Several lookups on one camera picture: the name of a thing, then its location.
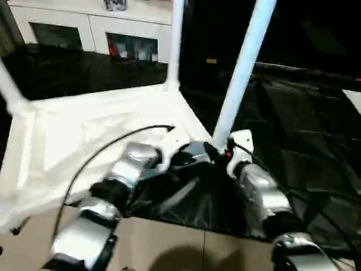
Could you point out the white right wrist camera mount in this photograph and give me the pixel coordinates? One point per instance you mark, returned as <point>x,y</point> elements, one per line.
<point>242,141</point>

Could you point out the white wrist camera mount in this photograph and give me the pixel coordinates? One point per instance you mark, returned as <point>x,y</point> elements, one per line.
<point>175,141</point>
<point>242,141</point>

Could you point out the black mat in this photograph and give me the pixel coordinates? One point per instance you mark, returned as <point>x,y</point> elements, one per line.
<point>296,135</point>

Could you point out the white plastic table leg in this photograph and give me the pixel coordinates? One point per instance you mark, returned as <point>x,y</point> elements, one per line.
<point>11,87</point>
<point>176,42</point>
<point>242,70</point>

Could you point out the black floor stand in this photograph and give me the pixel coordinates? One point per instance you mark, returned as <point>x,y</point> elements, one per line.
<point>19,227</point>

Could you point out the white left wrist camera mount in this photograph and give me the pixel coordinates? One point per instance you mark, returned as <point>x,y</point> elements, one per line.
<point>175,141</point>

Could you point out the white glass-door cabinet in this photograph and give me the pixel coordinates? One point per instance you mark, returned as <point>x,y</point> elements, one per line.
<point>84,19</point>

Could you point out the small yellow label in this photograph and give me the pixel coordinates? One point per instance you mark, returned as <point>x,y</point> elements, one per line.
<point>211,61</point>

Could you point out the black and white bundle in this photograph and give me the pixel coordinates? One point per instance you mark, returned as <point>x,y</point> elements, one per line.
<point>115,4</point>

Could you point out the white plastic table top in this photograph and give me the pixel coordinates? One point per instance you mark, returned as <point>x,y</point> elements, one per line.
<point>70,135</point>

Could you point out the white flat board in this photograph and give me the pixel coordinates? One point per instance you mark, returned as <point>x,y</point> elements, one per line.
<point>352,98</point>

